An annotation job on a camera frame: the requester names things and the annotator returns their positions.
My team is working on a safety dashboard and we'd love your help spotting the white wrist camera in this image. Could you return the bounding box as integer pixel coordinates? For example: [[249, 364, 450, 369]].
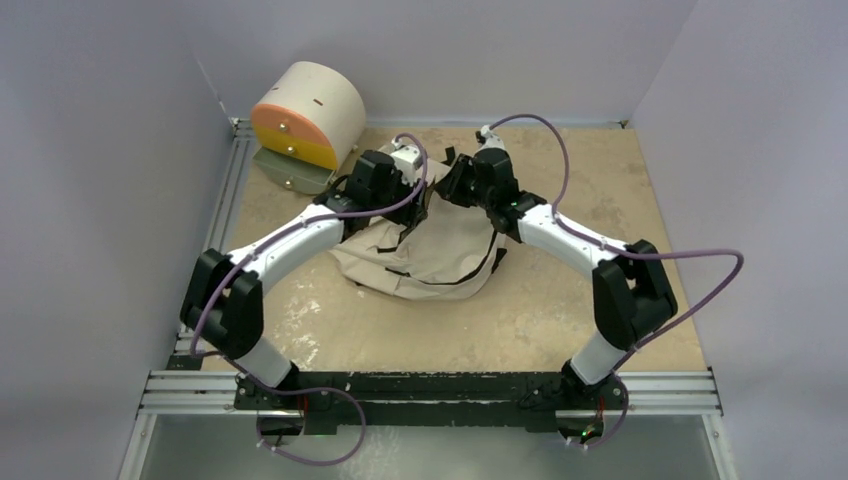
[[389, 139, 423, 186], [475, 125, 506, 152]]

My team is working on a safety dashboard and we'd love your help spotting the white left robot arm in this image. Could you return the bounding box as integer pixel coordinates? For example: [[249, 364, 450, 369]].
[[179, 145, 427, 409]]

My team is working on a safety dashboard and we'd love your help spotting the beige canvas backpack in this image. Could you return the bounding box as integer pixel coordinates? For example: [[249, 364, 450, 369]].
[[330, 160, 507, 300]]

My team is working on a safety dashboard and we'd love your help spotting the aluminium side rail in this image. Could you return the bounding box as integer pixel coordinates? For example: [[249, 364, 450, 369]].
[[173, 117, 256, 352]]

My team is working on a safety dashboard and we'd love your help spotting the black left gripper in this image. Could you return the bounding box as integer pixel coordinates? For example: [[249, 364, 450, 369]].
[[369, 168, 426, 228]]

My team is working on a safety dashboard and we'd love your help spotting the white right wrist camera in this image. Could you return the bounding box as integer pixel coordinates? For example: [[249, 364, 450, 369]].
[[475, 125, 506, 152]]

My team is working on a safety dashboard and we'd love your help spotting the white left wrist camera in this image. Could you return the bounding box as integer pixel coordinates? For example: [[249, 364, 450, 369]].
[[389, 139, 423, 186]]

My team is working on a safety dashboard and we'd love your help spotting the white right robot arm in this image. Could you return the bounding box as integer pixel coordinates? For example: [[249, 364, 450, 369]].
[[435, 148, 678, 407]]

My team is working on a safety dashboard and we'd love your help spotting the round drawer cabinet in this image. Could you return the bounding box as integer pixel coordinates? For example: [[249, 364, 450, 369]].
[[250, 61, 366, 195]]

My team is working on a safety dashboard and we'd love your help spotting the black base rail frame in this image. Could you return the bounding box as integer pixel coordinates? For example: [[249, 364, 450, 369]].
[[135, 369, 723, 442]]

